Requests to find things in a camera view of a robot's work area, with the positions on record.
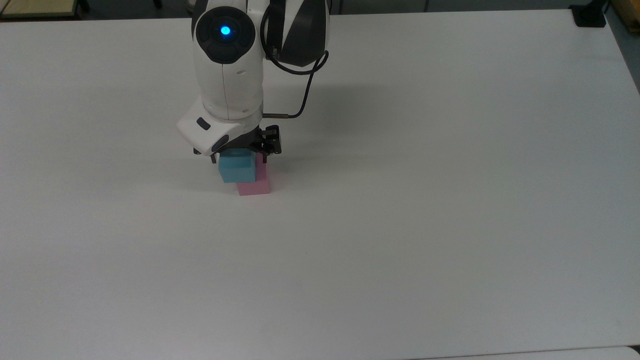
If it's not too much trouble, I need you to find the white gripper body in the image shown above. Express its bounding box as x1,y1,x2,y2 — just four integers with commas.
176,102,264,157

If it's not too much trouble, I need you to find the blue cube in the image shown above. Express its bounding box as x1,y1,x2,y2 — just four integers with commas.
218,148,258,184

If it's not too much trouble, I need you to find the pink cube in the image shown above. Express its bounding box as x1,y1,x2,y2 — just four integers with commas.
236,153,272,197

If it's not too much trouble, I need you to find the wooden side table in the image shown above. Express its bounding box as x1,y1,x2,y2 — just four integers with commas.
0,0,82,20

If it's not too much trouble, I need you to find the black table clamp base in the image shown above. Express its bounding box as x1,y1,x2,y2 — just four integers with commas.
570,0,610,29

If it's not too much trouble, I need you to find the wooden board edge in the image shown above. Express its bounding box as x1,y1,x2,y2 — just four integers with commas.
608,0,640,34

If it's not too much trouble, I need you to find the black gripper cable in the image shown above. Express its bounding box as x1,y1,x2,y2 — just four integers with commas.
259,2,330,120

